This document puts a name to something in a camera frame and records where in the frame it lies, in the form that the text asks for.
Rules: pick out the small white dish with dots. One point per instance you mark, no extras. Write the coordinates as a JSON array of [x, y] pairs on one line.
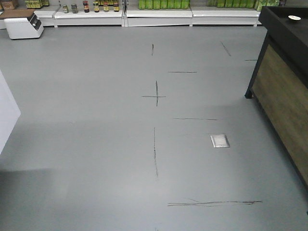
[[294, 18]]

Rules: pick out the glass jar dark contents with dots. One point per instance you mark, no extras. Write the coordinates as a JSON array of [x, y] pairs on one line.
[[74, 8]]

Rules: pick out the sauce jar red lid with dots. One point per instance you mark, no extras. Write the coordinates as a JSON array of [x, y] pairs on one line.
[[86, 6]]

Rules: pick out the white box appliance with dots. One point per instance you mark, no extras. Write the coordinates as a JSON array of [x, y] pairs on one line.
[[24, 27]]

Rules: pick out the sauce jar yellow label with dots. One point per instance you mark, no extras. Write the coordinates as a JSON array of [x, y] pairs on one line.
[[96, 6]]

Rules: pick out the row of green packages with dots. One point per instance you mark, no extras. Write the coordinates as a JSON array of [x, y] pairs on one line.
[[163, 4]]

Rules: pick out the black wooden display stand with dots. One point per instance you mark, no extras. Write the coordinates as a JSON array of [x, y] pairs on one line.
[[279, 81]]

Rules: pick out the metal floor socket cover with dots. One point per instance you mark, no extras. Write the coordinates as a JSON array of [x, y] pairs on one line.
[[220, 141]]

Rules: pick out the glass jar green lid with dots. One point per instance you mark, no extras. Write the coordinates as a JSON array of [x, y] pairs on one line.
[[65, 8]]

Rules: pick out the white store shelf unit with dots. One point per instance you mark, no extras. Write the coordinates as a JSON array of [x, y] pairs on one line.
[[198, 13]]

